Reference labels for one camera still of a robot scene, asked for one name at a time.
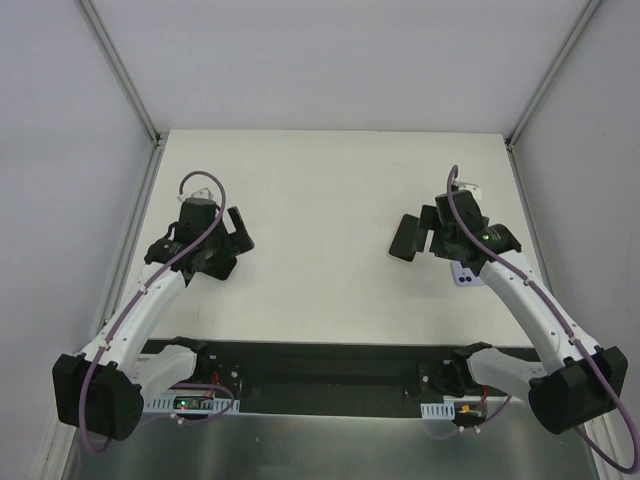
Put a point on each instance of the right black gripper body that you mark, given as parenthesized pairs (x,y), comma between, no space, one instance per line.
(426,234)

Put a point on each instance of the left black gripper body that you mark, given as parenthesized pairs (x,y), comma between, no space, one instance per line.
(223,253)

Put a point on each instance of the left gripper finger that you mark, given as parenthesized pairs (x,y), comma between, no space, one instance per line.
(219,267)
(240,237)

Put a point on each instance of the purple phone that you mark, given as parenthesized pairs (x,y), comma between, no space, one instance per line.
(463,276)

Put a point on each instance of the black phone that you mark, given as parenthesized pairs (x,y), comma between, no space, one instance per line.
(409,239)

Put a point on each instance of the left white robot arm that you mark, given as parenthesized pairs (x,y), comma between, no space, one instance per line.
(105,387)

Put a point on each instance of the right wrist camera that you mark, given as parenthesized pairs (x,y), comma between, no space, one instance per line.
(474,189)

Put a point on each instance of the left aluminium frame post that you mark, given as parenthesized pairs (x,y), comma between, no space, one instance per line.
(118,69)

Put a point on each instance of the aluminium frame post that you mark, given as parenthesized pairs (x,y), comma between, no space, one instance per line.
(566,48)
(118,69)

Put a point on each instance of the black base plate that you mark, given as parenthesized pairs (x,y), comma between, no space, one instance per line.
(379,381)

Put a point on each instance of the left white cable duct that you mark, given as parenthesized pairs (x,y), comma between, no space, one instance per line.
(168,403)

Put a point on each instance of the white cable duct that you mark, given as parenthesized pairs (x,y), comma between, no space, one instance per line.
(444,411)
(168,403)

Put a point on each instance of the right white cable duct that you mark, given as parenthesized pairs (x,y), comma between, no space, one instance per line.
(444,411)

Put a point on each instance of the right aluminium frame post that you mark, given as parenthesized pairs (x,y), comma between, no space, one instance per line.
(566,48)

